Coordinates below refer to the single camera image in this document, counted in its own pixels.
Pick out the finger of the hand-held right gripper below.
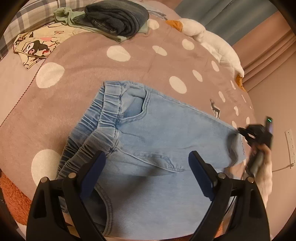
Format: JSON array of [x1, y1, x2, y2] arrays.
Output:
[[238, 126, 256, 140]]

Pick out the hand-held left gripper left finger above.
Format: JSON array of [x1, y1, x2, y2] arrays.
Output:
[[26, 151, 107, 241]]

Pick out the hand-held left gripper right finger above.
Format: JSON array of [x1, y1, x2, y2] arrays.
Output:
[[188, 151, 271, 241]]

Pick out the light blue denim pants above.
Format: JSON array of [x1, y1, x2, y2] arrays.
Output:
[[55, 80, 247, 238]]

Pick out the person's right forearm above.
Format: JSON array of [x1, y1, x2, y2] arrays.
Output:
[[253, 158, 274, 208]]

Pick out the person's right hand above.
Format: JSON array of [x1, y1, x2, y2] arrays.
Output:
[[252, 143, 272, 164]]

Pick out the white power strip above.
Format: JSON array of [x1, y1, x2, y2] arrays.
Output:
[[285, 130, 296, 164]]

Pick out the pink curtain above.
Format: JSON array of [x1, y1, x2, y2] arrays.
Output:
[[231, 23, 296, 91]]

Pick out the pink white-spotted blanket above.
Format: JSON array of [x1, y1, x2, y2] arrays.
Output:
[[0, 14, 255, 232]]

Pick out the blue-grey curtain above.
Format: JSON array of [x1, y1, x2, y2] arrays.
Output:
[[173, 0, 278, 44]]

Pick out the cream cartoon print cloth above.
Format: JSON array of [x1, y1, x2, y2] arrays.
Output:
[[13, 24, 79, 70]]

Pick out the dark folded jeans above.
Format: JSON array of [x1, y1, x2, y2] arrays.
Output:
[[84, 0, 149, 37]]

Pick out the green folded garment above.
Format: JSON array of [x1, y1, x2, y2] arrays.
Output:
[[54, 7, 148, 43]]

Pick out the white power cable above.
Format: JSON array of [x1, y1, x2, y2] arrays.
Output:
[[272, 163, 295, 173]]

